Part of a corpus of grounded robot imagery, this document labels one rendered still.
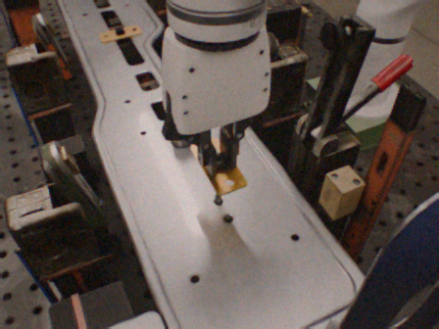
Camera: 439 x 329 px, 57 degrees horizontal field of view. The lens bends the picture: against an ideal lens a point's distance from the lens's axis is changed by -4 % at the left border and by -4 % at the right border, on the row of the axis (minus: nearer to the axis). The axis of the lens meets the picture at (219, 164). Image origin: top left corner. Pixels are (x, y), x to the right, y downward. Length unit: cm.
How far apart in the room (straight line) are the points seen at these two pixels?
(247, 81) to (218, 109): 4
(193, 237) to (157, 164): 13
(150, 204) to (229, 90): 22
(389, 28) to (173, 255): 66
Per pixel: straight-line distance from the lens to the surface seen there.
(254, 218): 53
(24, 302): 88
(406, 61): 57
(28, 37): 119
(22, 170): 109
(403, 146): 45
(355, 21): 48
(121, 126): 66
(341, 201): 50
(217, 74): 37
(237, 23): 34
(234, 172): 48
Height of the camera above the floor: 143
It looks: 47 degrees down
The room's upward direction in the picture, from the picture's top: straight up
